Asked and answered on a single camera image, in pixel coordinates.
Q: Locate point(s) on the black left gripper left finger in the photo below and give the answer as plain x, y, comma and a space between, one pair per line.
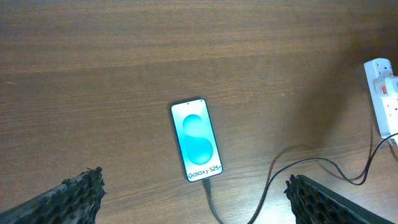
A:
76, 200

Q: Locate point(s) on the white power strip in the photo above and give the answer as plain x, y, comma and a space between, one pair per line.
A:
385, 108

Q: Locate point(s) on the white USB charger plug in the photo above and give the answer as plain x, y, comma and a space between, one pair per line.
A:
386, 87

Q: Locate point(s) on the blue Samsung Galaxy smartphone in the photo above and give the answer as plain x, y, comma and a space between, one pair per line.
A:
196, 139

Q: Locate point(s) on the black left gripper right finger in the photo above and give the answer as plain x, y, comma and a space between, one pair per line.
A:
313, 203

